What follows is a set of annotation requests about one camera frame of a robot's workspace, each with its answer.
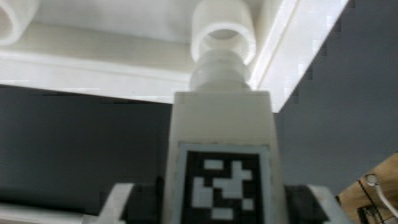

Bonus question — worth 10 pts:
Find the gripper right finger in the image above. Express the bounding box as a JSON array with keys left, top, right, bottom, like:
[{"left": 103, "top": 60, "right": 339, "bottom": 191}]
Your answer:
[{"left": 284, "top": 185, "right": 353, "bottom": 224}]

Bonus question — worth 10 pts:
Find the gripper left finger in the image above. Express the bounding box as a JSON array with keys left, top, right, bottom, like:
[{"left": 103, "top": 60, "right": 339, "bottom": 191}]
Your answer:
[{"left": 81, "top": 183, "right": 158, "bottom": 224}]

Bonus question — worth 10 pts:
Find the white leg tagged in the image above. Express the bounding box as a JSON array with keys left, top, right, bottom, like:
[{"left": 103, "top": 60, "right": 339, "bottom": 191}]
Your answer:
[{"left": 161, "top": 50, "right": 287, "bottom": 224}]

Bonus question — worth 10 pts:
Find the white square tabletop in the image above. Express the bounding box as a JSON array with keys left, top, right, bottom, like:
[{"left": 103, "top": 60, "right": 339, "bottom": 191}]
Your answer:
[{"left": 0, "top": 0, "right": 350, "bottom": 107}]

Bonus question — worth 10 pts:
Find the grey cable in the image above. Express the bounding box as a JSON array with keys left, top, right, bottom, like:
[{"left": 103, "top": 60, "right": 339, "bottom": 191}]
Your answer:
[{"left": 360, "top": 173, "right": 398, "bottom": 218}]

